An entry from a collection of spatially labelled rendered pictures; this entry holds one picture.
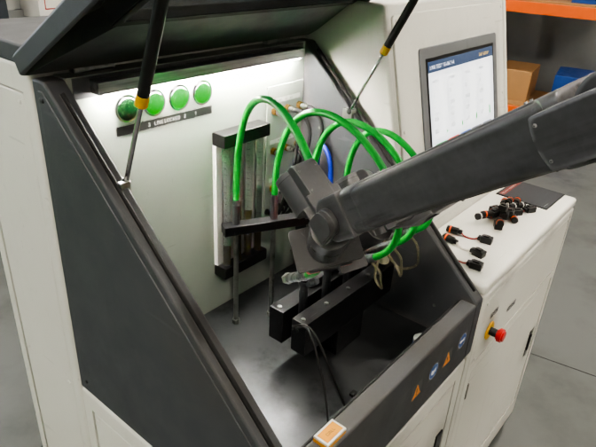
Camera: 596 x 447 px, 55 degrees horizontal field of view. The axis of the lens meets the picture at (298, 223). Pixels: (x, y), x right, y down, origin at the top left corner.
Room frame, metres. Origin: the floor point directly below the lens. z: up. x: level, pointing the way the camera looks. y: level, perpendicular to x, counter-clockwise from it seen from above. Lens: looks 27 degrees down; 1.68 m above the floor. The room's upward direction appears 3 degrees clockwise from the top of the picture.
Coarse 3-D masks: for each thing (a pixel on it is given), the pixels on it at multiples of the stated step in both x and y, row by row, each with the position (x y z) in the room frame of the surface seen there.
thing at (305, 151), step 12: (264, 96) 0.99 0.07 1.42; (252, 108) 1.04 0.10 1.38; (276, 108) 0.94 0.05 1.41; (240, 120) 1.08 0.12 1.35; (288, 120) 0.90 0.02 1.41; (240, 132) 1.08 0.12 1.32; (300, 132) 0.88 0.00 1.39; (240, 144) 1.09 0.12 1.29; (300, 144) 0.86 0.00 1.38; (240, 156) 1.10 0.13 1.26; (312, 276) 0.81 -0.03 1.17
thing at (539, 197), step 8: (512, 184) 1.72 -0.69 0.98; (520, 184) 1.72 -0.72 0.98; (528, 184) 1.73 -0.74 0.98; (504, 192) 1.65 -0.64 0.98; (512, 192) 1.65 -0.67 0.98; (520, 192) 1.66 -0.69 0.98; (528, 192) 1.66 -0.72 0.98; (536, 192) 1.67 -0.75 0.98; (544, 192) 1.67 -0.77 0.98; (552, 192) 1.67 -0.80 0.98; (528, 200) 1.60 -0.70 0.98; (536, 200) 1.60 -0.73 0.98; (544, 200) 1.61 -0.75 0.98; (552, 200) 1.61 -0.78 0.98; (544, 208) 1.55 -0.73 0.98
